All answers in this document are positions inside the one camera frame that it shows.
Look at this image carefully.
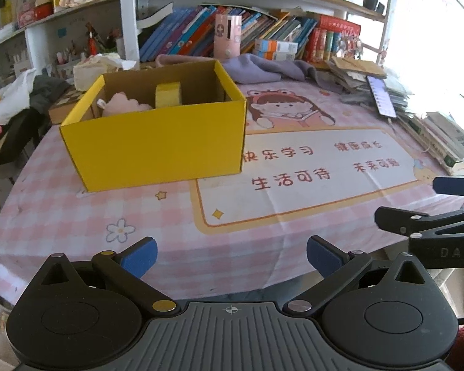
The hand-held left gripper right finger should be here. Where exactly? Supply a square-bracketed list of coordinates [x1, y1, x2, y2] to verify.
[283, 235, 438, 315]

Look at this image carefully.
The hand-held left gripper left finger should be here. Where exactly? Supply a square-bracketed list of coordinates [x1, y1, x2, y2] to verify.
[30, 237, 177, 315]

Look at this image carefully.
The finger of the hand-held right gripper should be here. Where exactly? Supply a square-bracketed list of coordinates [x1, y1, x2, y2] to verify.
[373, 206, 464, 238]
[433, 176, 464, 198]

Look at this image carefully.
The yellow cardboard box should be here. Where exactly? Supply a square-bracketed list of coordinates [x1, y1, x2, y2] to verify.
[59, 59, 248, 193]

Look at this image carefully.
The pink plush toy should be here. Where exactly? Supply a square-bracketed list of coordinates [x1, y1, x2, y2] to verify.
[97, 92, 154, 117]

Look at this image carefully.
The yellow sponge block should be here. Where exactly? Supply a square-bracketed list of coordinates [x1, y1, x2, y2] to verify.
[156, 81, 182, 108]

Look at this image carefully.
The pile of books and papers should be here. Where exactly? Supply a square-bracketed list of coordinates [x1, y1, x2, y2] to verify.
[329, 58, 464, 176]

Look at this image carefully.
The smartphone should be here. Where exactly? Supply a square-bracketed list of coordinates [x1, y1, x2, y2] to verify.
[367, 75, 398, 120]

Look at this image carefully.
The grey oblong object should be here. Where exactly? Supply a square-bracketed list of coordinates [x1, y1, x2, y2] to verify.
[342, 93, 372, 106]

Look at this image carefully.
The brown envelope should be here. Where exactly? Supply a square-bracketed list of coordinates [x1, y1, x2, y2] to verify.
[329, 56, 387, 79]

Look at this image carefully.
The dark garment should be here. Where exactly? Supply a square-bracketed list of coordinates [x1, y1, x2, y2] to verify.
[30, 74, 73, 116]

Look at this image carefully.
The purple cloth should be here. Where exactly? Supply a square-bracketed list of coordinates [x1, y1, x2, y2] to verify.
[155, 53, 333, 86]

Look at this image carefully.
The white garment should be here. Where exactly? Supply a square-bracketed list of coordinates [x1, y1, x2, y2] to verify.
[0, 69, 37, 126]

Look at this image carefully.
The stack of small orange boxes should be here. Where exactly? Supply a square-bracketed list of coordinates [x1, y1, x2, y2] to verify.
[254, 39, 298, 62]

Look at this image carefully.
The row of colourful books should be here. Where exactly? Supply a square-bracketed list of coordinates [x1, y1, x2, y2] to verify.
[139, 5, 318, 62]

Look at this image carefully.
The pink cylindrical holder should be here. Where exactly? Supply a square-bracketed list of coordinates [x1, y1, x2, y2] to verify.
[213, 13, 242, 60]

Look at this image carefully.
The white bookshelf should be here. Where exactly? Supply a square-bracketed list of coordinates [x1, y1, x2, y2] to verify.
[0, 0, 395, 72]

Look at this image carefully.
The white tissue pack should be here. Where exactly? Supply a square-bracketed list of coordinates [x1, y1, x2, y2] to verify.
[0, 23, 18, 49]

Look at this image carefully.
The red pot with cream lid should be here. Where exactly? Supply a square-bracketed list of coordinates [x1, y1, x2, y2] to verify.
[34, 0, 55, 19]

